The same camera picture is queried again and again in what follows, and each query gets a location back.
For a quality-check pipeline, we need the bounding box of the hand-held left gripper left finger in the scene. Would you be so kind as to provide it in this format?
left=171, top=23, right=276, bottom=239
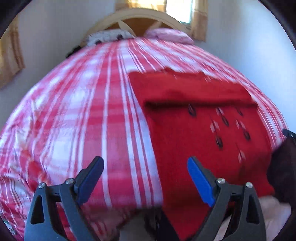
left=24, top=156, right=104, bottom=241

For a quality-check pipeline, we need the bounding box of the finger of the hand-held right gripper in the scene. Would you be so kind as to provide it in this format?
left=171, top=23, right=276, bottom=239
left=282, top=129, right=296, bottom=140

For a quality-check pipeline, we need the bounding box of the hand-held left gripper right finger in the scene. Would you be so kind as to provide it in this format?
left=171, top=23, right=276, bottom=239
left=187, top=157, right=266, bottom=241

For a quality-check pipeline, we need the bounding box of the red knitted sweater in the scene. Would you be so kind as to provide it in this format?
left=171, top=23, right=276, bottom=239
left=128, top=67, right=275, bottom=241

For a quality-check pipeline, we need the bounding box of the dark cloth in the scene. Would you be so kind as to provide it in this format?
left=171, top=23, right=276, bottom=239
left=267, top=138, right=296, bottom=205

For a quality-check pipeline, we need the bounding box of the red white plaid bed sheet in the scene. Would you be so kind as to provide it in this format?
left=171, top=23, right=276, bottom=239
left=0, top=37, right=292, bottom=241

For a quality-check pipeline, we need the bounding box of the pale pink cloth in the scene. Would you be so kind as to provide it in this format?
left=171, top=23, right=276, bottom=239
left=258, top=197, right=292, bottom=241

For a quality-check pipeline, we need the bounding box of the dark object beside bed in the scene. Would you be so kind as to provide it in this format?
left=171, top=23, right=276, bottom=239
left=65, top=46, right=80, bottom=58

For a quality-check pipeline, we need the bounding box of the beige curtain beside headboard window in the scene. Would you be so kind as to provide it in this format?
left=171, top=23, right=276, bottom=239
left=190, top=0, right=208, bottom=42

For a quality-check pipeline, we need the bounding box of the beige patterned side curtain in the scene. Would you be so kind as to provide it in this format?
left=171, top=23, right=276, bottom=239
left=0, top=22, right=25, bottom=89

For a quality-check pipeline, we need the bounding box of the grey circle-patterned pillow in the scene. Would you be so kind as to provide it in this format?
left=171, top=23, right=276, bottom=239
left=86, top=30, right=137, bottom=45

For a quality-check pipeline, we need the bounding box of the pink pillow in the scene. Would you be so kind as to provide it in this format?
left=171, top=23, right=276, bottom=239
left=144, top=28, right=194, bottom=45

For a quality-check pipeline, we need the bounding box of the window behind headboard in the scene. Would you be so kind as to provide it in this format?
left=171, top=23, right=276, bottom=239
left=165, top=0, right=193, bottom=25

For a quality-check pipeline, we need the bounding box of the wooden headboard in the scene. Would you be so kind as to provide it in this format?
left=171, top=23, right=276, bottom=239
left=80, top=9, right=192, bottom=48

